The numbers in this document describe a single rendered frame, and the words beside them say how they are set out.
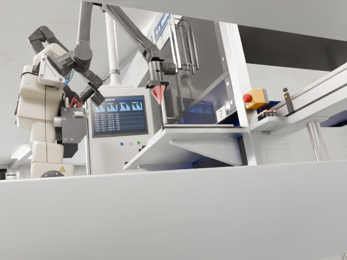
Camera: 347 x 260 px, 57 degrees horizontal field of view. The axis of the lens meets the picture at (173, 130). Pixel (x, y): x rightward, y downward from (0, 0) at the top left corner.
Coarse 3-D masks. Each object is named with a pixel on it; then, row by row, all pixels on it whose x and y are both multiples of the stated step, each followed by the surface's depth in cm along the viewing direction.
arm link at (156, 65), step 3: (150, 63) 148; (153, 63) 147; (156, 63) 147; (159, 63) 148; (162, 63) 150; (150, 66) 147; (153, 66) 147; (156, 66) 147; (159, 66) 148; (162, 66) 150; (150, 69) 147; (153, 69) 146; (156, 69) 146; (159, 69) 147; (162, 69) 150; (162, 72) 150
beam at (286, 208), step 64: (0, 192) 28; (64, 192) 30; (128, 192) 32; (192, 192) 35; (256, 192) 38; (320, 192) 42; (0, 256) 26; (64, 256) 28; (128, 256) 30; (192, 256) 33; (256, 256) 35; (320, 256) 39
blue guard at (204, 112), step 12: (204, 96) 181; (216, 96) 169; (192, 108) 195; (204, 108) 181; (216, 108) 169; (228, 108) 159; (180, 120) 211; (192, 120) 195; (204, 120) 181; (216, 120) 169
